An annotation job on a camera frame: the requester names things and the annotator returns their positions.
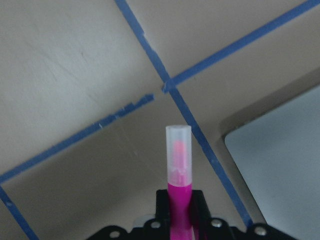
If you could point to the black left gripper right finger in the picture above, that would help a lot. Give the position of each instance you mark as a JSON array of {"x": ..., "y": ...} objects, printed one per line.
[{"x": 199, "y": 211}]

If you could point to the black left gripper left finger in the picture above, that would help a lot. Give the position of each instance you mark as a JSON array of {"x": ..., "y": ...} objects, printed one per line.
[{"x": 162, "y": 207}]

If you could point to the silver closed laptop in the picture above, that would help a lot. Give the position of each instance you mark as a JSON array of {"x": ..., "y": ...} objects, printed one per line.
[{"x": 278, "y": 155}]

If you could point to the pink highlighter pen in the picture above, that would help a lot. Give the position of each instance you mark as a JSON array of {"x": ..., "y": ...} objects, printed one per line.
[{"x": 179, "y": 180}]

